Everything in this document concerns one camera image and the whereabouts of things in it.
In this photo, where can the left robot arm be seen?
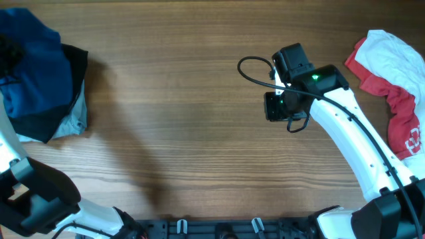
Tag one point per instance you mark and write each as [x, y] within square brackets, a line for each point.
[38, 199]

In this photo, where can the red t-shirt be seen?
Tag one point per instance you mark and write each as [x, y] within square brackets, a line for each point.
[403, 127]

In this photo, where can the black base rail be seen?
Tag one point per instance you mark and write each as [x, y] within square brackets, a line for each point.
[256, 228]

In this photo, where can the light grey folded garment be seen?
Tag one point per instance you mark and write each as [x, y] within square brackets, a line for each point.
[56, 122]

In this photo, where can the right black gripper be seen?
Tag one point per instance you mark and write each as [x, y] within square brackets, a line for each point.
[273, 107]

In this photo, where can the black folded garment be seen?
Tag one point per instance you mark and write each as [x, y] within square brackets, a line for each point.
[78, 60]

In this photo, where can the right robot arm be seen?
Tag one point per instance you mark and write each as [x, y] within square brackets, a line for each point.
[394, 194]

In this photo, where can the blue polo shirt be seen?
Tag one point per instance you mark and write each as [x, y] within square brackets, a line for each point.
[43, 79]

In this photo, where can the white printed t-shirt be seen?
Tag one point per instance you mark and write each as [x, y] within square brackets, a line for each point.
[389, 57]

